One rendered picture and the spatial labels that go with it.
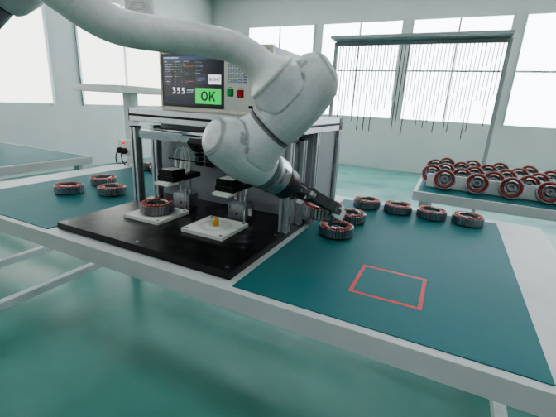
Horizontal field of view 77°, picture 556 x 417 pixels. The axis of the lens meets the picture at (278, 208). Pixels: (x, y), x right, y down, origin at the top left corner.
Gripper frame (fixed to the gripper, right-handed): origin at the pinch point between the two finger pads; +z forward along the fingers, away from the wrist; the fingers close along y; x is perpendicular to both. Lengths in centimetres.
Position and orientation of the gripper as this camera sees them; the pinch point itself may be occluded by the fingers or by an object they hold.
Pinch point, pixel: (322, 208)
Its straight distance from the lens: 96.2
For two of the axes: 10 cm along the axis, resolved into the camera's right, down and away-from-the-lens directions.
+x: 4.2, -9.0, 0.8
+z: 6.0, 3.4, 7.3
